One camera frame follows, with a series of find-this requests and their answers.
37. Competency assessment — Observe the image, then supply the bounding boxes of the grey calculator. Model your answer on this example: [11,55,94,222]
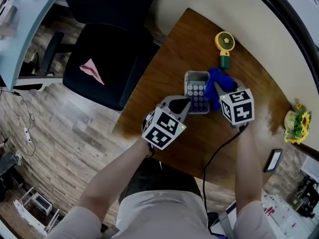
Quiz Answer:
[183,70,211,115]

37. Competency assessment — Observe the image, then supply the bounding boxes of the blue cloth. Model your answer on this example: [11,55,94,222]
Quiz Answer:
[203,68,238,113]

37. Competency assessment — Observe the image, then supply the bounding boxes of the black picture frame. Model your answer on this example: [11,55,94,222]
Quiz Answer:
[263,148,284,173]

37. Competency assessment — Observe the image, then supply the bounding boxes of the sunflower bouquet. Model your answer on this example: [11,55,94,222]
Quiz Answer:
[284,103,312,145]

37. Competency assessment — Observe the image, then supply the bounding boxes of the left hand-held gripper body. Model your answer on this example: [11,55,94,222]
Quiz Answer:
[141,103,187,151]

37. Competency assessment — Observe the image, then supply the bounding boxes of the light blue desk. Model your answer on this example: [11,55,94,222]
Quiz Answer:
[0,0,62,92]

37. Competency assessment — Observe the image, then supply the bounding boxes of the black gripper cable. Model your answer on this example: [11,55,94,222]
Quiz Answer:
[202,124,249,236]

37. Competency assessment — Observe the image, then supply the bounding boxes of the person's left forearm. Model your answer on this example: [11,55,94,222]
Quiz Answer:
[77,138,153,218]

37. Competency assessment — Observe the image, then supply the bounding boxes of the yellow handheld fan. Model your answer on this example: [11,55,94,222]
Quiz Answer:
[214,31,236,71]

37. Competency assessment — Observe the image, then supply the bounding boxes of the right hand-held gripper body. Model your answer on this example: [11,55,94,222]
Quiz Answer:
[218,88,256,130]

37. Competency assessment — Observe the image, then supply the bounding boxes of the white power strip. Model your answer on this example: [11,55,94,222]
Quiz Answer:
[23,127,33,143]

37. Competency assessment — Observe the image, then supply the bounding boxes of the person's beige shirt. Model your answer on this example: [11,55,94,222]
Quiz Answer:
[44,189,274,239]

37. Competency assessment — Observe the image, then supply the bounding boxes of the white plastic packaging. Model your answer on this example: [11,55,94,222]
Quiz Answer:
[261,193,309,239]

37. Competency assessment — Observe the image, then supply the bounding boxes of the white wire rack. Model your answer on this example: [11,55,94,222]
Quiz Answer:
[13,186,61,237]

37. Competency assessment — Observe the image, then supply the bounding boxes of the person's dark trousers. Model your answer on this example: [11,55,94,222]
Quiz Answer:
[118,156,203,205]

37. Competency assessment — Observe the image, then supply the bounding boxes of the black office chair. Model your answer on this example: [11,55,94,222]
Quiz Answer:
[39,0,165,112]

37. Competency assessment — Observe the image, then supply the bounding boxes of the person's right forearm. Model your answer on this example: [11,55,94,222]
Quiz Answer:
[234,125,264,210]

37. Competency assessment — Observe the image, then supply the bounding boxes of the pink paper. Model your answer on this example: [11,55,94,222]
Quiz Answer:
[79,58,105,86]

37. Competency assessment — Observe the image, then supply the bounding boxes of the white flat box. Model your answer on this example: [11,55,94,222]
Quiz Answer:
[0,3,18,38]

